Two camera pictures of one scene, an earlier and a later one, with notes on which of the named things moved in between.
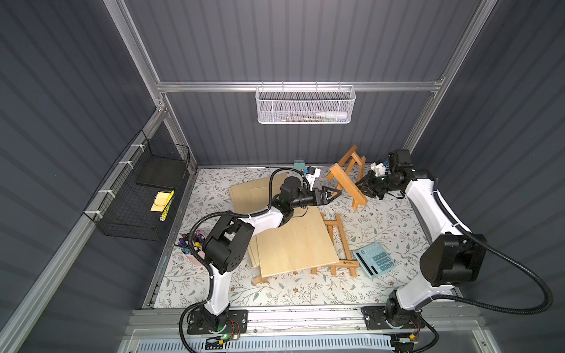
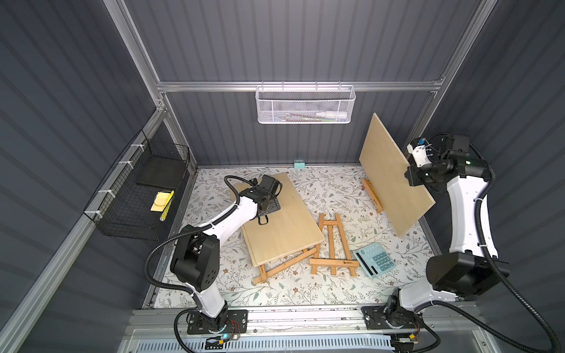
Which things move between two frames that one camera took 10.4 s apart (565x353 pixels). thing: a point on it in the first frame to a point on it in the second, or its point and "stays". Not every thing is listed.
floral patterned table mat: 337,237 stays
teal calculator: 374,259 stays
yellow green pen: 167,207 stays
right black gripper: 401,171 to 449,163
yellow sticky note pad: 159,204 stays
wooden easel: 349,263 stays
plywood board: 301,241 to 385,165
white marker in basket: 332,115 stays
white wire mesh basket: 304,104 stays
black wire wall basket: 135,201 stays
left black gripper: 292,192 to 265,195
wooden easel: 349,171 to 376,199
